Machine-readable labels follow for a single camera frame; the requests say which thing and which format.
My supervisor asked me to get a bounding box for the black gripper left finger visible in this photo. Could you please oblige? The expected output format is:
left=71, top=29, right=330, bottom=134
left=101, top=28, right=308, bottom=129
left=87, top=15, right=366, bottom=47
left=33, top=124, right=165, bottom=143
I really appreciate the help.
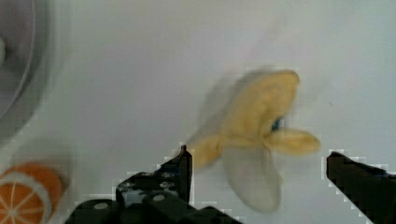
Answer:
left=64, top=146, right=242, bottom=224

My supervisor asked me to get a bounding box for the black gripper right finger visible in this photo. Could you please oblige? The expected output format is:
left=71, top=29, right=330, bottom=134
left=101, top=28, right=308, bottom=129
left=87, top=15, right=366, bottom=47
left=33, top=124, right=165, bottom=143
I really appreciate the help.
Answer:
left=326, top=151, right=396, bottom=224

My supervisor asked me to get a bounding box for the plush peeled banana toy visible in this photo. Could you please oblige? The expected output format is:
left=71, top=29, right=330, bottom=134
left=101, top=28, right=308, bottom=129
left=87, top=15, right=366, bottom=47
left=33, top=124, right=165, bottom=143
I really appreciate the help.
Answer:
left=187, top=70, right=321, bottom=213

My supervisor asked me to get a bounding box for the orange slice toy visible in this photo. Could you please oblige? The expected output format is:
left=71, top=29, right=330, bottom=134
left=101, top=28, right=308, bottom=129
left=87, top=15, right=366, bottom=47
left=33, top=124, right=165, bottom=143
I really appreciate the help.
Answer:
left=0, top=163, right=63, bottom=224

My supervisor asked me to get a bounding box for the grey round plate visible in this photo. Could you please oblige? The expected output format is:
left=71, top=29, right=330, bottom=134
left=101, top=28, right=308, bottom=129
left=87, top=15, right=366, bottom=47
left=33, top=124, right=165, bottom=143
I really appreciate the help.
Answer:
left=0, top=0, right=49, bottom=140

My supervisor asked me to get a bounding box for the red plush ketchup bottle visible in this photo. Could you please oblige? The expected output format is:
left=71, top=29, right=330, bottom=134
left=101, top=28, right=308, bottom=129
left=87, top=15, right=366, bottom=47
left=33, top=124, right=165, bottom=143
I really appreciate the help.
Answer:
left=0, top=37, right=6, bottom=64

